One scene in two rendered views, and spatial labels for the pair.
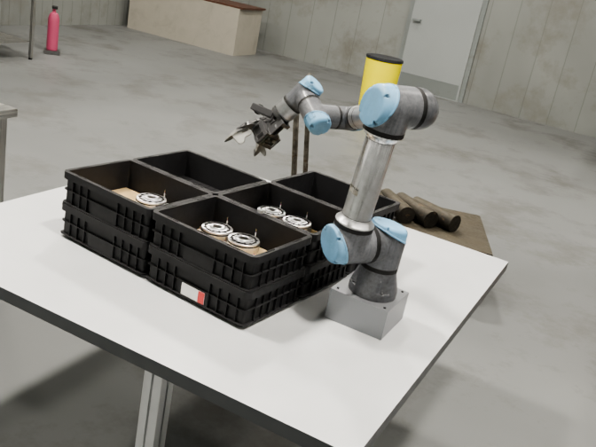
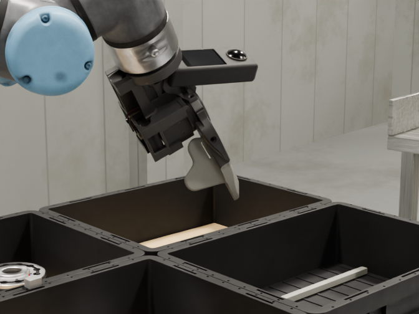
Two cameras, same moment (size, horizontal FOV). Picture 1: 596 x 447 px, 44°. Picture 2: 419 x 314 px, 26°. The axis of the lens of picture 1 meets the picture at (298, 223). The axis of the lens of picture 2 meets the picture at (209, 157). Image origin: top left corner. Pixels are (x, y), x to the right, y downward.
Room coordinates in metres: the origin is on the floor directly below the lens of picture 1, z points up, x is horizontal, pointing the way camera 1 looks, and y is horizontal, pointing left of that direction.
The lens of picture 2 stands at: (2.75, -0.83, 1.34)
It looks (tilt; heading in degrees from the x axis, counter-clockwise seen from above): 13 degrees down; 107
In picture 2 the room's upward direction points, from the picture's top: straight up
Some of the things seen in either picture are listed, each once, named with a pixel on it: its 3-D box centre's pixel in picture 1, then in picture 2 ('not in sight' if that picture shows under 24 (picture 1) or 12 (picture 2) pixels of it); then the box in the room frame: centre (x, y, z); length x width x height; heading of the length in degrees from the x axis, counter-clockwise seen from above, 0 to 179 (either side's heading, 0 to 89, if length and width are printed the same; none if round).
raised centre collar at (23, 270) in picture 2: not in sight; (11, 271); (2.09, 0.32, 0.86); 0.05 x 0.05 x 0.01
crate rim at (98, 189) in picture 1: (138, 185); (187, 211); (2.30, 0.54, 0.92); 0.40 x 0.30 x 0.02; 59
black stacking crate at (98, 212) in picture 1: (137, 199); (187, 240); (2.30, 0.54, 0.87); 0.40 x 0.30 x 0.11; 59
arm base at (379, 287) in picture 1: (375, 276); not in sight; (2.10, -0.27, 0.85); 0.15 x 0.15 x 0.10
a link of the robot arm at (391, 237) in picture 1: (383, 242); not in sight; (2.09, -0.26, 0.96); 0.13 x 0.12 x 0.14; 123
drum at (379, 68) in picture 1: (378, 88); not in sight; (8.82, -0.62, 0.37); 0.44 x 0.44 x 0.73
